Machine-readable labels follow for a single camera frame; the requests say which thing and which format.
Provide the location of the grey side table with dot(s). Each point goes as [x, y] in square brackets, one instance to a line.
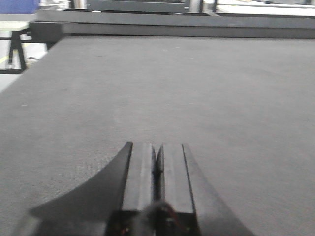
[16, 62]

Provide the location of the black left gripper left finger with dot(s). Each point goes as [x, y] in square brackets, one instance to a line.
[101, 205]

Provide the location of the large blue plastic crate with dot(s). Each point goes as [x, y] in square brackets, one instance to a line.
[18, 6]

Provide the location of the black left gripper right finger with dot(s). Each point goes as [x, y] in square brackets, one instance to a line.
[198, 206]

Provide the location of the white background table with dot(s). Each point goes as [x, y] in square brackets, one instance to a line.
[268, 7]

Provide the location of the black table edge rail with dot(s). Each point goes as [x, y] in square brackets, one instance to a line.
[52, 26]

